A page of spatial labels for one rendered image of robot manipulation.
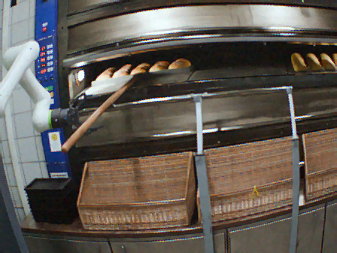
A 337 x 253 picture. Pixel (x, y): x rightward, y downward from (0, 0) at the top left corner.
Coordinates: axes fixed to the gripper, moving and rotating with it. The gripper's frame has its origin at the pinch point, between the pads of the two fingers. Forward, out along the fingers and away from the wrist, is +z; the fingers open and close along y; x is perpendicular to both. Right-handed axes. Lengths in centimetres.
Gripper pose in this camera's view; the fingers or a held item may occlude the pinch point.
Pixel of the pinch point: (100, 111)
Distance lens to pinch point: 399.0
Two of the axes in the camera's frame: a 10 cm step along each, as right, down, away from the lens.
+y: 1.4, 9.7, 1.7
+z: 9.8, -1.2, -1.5
